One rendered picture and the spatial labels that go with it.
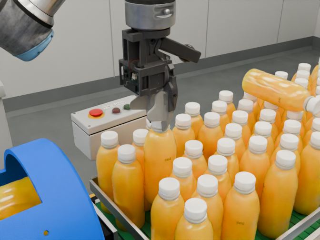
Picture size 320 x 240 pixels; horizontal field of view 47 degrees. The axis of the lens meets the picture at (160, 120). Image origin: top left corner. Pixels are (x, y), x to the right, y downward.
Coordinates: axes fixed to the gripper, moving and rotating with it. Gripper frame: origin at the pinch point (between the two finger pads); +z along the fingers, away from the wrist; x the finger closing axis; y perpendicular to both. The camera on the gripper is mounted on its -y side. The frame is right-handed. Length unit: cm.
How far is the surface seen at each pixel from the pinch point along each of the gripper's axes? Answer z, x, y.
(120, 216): 20.8, -0.1, 11.0
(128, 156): 7.5, -1.8, 7.0
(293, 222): 27.9, 20.5, -25.3
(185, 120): 6.7, -5.7, -12.1
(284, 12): 64, -225, -366
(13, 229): -1.9, 14.9, 34.8
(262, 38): 93, -229, -334
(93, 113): 6.8, -22.9, 4.1
